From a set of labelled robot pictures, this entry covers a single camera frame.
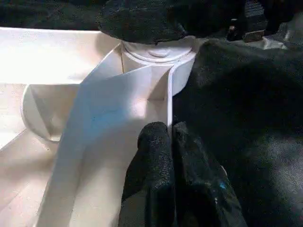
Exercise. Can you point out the white plastic table leg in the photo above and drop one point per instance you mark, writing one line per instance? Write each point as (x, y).
(161, 53)

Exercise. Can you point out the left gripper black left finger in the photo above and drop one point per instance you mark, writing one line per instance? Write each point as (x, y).
(151, 177)

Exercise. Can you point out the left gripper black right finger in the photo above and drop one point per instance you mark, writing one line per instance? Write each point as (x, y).
(203, 189)

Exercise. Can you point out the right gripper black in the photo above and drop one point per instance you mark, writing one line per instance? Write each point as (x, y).
(236, 16)

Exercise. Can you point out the black work mat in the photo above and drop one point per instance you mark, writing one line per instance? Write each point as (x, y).
(248, 106)

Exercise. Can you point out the white plastic table top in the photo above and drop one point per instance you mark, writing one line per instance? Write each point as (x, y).
(101, 99)

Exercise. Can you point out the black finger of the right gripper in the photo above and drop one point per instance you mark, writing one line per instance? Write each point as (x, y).
(142, 23)

